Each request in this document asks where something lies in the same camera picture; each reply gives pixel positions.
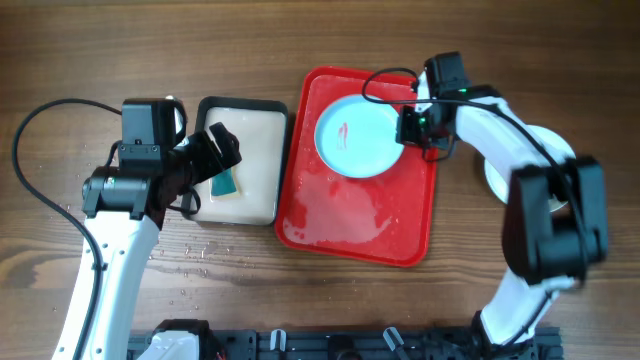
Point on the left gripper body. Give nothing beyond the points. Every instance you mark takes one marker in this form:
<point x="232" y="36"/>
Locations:
<point x="201" y="157"/>

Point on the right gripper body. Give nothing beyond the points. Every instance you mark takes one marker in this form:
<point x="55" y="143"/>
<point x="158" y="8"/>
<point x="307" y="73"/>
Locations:
<point x="414" y="128"/>

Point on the green scouring sponge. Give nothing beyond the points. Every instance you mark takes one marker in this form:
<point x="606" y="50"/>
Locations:
<point x="224" y="184"/>

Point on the light blue plate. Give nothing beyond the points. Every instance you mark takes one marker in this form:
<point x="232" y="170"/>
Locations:
<point x="356" y="138"/>

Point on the white plate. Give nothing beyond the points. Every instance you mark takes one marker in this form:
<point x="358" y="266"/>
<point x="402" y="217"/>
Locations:
<point x="554" y="143"/>

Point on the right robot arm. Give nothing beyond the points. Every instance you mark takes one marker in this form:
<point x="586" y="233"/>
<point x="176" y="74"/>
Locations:
<point x="555" y="222"/>

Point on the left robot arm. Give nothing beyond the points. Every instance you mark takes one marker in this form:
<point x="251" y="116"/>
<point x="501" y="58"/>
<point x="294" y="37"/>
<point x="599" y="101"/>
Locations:
<point x="125" y="207"/>

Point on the black tray with soapy water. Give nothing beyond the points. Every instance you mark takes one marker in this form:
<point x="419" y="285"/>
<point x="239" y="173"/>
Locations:
<point x="261" y="127"/>

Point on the red plastic tray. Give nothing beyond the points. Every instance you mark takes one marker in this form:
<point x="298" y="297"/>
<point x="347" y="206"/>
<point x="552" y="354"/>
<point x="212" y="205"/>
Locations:
<point x="383" y="219"/>

